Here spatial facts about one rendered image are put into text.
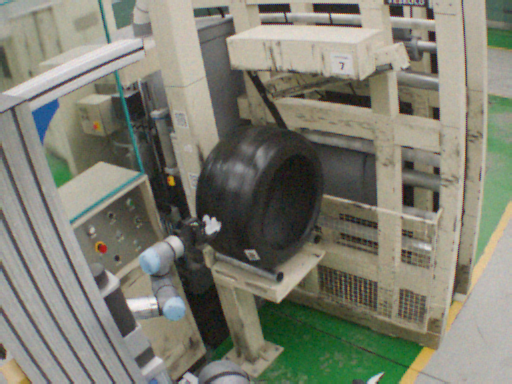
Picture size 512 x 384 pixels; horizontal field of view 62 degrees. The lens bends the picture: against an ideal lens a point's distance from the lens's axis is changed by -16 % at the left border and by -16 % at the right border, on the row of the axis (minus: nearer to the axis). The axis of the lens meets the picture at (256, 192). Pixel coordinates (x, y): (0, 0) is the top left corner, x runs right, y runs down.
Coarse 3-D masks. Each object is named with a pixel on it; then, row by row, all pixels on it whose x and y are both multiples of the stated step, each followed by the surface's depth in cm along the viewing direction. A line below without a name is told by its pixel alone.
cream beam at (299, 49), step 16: (256, 32) 197; (272, 32) 192; (288, 32) 187; (304, 32) 184; (320, 32) 180; (336, 32) 177; (352, 32) 175; (368, 32) 172; (240, 48) 193; (256, 48) 188; (272, 48) 184; (288, 48) 178; (304, 48) 174; (320, 48) 170; (336, 48) 166; (352, 48) 161; (368, 48) 167; (240, 64) 198; (256, 64) 192; (272, 64) 188; (288, 64) 183; (304, 64) 178; (320, 64) 174; (368, 64) 169
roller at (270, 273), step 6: (216, 252) 217; (222, 258) 214; (228, 258) 212; (234, 264) 210; (240, 264) 208; (252, 270) 204; (258, 270) 202; (264, 270) 201; (270, 270) 199; (276, 270) 199; (264, 276) 201; (270, 276) 198; (276, 276) 197; (282, 276) 199
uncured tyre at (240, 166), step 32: (256, 128) 192; (224, 160) 182; (256, 160) 176; (288, 160) 221; (224, 192) 178; (256, 192) 175; (288, 192) 226; (320, 192) 209; (224, 224) 180; (256, 224) 178; (288, 224) 222; (288, 256) 200
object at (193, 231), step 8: (192, 216) 173; (184, 224) 168; (192, 224) 168; (200, 224) 167; (176, 232) 164; (184, 232) 164; (192, 232) 167; (200, 232) 169; (184, 240) 163; (192, 240) 168; (200, 240) 169; (184, 248) 163
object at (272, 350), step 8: (272, 344) 280; (232, 352) 279; (272, 352) 274; (280, 352) 274; (224, 360) 274; (232, 360) 273; (264, 360) 269; (272, 360) 269; (248, 368) 266; (256, 368) 265; (264, 368) 264; (256, 376) 260
